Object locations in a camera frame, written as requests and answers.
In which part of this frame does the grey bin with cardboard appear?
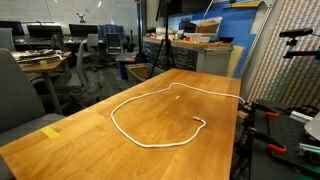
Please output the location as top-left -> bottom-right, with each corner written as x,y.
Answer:
124,62 -> 166,86

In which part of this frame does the grey drawer workbench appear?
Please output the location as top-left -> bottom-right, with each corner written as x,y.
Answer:
142,36 -> 234,77

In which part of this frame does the silver aluminium extrusion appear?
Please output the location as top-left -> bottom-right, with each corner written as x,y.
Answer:
289,110 -> 315,125

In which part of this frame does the black camera on stand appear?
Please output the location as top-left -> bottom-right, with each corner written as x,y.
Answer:
279,27 -> 320,61

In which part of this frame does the black tripod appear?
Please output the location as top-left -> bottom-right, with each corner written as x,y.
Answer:
148,0 -> 177,79

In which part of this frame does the white diagonal rail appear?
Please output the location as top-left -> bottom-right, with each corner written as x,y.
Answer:
238,0 -> 278,79

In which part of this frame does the grey mesh office chair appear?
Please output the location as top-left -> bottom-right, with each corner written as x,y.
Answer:
74,39 -> 101,101

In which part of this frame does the yellow tape strip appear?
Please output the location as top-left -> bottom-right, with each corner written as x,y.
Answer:
40,125 -> 61,139

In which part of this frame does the dark office chair with jacket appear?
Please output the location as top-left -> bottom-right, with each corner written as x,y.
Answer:
50,33 -> 67,52

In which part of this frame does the beige leaning board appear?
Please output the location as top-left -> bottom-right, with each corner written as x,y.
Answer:
226,45 -> 245,78

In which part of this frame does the white rope with black end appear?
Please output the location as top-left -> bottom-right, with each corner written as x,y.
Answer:
110,82 -> 248,149

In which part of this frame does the orange-handled black clamp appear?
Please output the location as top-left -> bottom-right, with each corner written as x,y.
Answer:
246,126 -> 288,155
251,101 -> 280,119

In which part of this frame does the multicolour patterned panel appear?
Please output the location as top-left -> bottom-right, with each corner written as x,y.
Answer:
246,0 -> 320,109

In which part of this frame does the yellow spirit level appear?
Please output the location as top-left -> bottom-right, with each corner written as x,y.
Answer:
231,1 -> 261,8

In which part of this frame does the cluttered wooden desk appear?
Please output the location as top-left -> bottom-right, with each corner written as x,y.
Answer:
11,49 -> 73,116

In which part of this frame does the cardboard box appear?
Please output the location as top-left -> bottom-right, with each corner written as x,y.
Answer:
194,19 -> 220,34

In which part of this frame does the grey padded office chair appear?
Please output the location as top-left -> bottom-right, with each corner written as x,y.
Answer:
0,48 -> 66,180

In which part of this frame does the black office chair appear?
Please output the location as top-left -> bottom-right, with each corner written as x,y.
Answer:
105,33 -> 124,56

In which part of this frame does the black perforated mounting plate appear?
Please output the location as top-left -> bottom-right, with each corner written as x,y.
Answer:
249,98 -> 320,176

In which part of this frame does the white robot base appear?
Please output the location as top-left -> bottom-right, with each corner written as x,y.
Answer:
303,111 -> 320,141

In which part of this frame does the green extrusion piece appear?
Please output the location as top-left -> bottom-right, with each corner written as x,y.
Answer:
298,142 -> 320,158

